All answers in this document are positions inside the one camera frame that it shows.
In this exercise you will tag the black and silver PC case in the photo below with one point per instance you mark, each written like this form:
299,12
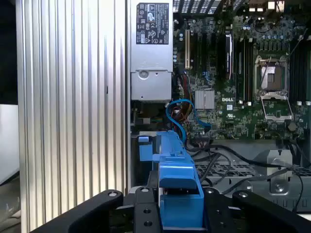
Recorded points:
194,6

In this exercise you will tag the silver power supply unit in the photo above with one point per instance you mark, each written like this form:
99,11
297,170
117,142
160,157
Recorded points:
150,82

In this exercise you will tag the hard disk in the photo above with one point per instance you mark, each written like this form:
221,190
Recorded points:
179,170

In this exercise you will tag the thin metal locking lever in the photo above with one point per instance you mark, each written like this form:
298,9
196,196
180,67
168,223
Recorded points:
297,43
266,71

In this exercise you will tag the metal socket cover frame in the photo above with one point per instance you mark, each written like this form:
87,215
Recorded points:
274,97

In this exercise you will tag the white expansion slot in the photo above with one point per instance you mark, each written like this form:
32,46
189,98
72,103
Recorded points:
187,48

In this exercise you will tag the CPU socket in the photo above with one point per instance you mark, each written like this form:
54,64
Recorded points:
274,77

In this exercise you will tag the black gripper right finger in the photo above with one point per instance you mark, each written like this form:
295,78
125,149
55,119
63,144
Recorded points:
218,213

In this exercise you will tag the black RAM slot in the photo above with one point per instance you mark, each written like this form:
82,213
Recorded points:
297,72
292,72
250,72
308,72
302,72
241,72
237,72
246,72

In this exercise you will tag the green motherboard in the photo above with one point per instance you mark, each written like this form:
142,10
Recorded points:
243,121

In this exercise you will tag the silver finned chipset heatsink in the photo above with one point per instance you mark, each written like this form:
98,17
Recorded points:
204,99

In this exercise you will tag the black expansion slot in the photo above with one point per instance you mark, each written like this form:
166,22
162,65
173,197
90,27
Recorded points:
204,51
195,51

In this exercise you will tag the round coin cell battery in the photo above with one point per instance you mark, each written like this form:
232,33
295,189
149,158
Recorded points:
292,126

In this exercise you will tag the perforated metal disk bay cage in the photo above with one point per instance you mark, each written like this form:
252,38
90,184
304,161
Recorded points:
279,191

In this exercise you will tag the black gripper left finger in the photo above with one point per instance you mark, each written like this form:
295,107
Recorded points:
145,213

